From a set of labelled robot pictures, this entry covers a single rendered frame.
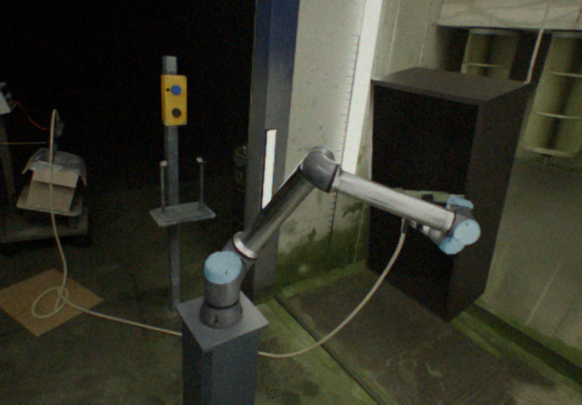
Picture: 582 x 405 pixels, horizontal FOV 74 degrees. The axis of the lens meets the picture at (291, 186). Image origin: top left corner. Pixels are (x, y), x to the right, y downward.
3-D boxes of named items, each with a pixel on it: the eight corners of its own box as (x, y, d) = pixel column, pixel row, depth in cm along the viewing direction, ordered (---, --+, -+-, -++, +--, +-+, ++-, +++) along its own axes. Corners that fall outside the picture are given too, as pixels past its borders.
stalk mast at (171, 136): (177, 305, 267) (173, 55, 208) (180, 310, 262) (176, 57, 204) (168, 308, 263) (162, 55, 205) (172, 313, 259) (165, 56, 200)
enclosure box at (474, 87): (401, 245, 266) (416, 66, 209) (484, 292, 222) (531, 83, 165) (365, 267, 248) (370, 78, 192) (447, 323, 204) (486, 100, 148)
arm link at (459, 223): (302, 156, 135) (489, 226, 130) (307, 147, 147) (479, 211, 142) (292, 185, 140) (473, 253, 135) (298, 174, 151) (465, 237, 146)
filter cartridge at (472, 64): (491, 142, 311) (522, 31, 280) (492, 152, 280) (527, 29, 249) (444, 134, 324) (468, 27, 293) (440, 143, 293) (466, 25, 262)
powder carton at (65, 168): (24, 182, 330) (35, 139, 322) (80, 193, 352) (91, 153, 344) (13, 207, 286) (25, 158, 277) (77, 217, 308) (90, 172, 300)
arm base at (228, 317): (210, 335, 156) (210, 315, 153) (192, 308, 170) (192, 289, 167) (251, 319, 167) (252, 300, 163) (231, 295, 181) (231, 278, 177)
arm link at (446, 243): (470, 235, 149) (462, 257, 153) (451, 219, 160) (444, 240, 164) (449, 234, 147) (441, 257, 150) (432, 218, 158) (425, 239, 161)
